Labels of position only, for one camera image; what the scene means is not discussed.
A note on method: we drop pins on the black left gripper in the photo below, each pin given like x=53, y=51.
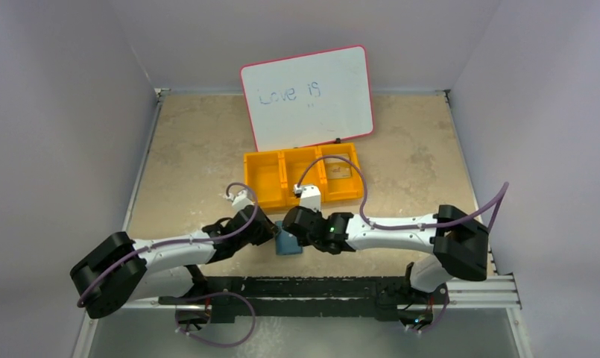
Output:
x=265, y=227

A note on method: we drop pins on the pink framed whiteboard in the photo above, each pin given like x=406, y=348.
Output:
x=309, y=99

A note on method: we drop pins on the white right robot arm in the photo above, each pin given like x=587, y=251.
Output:
x=455, y=243

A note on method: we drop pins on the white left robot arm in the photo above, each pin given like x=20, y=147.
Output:
x=121, y=269

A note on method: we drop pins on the yellow middle bin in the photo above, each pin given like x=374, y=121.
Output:
x=296, y=161

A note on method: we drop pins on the yellow bin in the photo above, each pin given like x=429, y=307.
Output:
x=343, y=189
x=296, y=161
x=263, y=174

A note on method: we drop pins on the cards in right bin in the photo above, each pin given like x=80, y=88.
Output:
x=337, y=168

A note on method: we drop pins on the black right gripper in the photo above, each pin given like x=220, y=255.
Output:
x=294, y=223

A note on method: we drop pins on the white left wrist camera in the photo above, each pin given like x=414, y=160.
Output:
x=240, y=200

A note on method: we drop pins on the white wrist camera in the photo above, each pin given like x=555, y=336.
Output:
x=309, y=196
x=240, y=200

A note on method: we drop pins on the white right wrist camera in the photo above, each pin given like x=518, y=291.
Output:
x=309, y=196

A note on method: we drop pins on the blue leather card holder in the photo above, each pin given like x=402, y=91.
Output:
x=286, y=243

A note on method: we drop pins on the yellow left bin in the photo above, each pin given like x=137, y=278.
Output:
x=263, y=174

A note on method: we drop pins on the yellow right bin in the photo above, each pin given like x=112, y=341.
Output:
x=343, y=189

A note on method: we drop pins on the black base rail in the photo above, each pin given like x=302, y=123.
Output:
x=381, y=298

